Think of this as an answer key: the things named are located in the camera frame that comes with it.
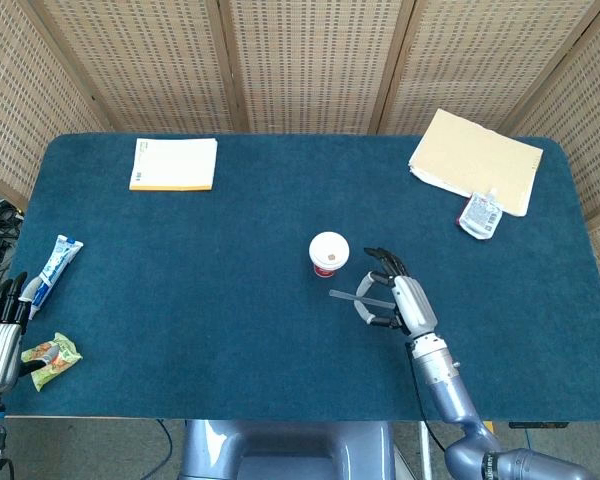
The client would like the blue-grey robot torso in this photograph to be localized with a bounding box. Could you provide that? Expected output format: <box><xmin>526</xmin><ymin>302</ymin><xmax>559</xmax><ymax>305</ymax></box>
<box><xmin>178</xmin><ymin>418</ymin><xmax>397</xmax><ymax>480</ymax></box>

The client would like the black floor cable tangle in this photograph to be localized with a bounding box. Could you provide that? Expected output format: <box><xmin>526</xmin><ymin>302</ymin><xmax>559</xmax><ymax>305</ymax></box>
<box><xmin>0</xmin><ymin>197</ymin><xmax>25</xmax><ymax>237</ymax></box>

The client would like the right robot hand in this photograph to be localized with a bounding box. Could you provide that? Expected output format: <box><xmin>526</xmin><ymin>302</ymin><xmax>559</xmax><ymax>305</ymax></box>
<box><xmin>354</xmin><ymin>246</ymin><xmax>439</xmax><ymax>337</ymax></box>

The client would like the blue felt table cover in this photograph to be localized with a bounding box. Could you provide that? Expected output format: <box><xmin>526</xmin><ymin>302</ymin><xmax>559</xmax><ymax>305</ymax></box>
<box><xmin>2</xmin><ymin>132</ymin><xmax>600</xmax><ymax>424</ymax></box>

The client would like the white spouted snack pouch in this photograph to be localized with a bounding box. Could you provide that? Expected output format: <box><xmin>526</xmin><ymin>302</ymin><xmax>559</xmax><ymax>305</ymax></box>
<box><xmin>457</xmin><ymin>188</ymin><xmax>504</xmax><ymax>241</ymax></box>

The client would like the transparent plastic straw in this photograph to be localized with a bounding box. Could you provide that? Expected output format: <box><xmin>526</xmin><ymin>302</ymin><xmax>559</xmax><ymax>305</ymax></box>
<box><xmin>328</xmin><ymin>288</ymin><xmax>397</xmax><ymax>309</ymax></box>

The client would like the green snack packet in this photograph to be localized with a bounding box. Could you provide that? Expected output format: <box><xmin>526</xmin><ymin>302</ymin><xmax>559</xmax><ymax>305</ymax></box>
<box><xmin>20</xmin><ymin>331</ymin><xmax>84</xmax><ymax>393</ymax></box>

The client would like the white notebook with yellow edge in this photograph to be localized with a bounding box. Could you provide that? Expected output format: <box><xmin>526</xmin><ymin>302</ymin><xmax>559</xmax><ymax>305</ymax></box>
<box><xmin>128</xmin><ymin>137</ymin><xmax>218</xmax><ymax>193</ymax></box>

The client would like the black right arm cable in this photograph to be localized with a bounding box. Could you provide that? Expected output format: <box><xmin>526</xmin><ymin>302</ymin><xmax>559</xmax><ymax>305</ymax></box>
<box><xmin>407</xmin><ymin>343</ymin><xmax>449</xmax><ymax>450</ymax></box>

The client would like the red cup with white lid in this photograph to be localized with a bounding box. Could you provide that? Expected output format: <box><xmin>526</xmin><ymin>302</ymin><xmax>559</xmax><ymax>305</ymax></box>
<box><xmin>308</xmin><ymin>230</ymin><xmax>352</xmax><ymax>279</ymax></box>

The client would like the blue floor cable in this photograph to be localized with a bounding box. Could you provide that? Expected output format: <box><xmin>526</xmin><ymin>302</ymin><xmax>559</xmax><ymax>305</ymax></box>
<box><xmin>154</xmin><ymin>419</ymin><xmax>176</xmax><ymax>480</ymax></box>

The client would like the beige manila folder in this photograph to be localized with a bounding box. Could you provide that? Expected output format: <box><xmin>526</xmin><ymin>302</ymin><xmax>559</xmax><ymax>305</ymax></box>
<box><xmin>408</xmin><ymin>108</ymin><xmax>545</xmax><ymax>218</ymax></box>

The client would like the white table leg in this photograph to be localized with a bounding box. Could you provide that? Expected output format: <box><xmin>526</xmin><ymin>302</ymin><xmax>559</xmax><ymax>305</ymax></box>
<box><xmin>418</xmin><ymin>421</ymin><xmax>434</xmax><ymax>480</ymax></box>

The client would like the white blue toothpaste tube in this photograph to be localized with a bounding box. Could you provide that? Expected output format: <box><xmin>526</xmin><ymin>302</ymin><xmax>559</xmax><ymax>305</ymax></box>
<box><xmin>28</xmin><ymin>234</ymin><xmax>85</xmax><ymax>321</ymax></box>

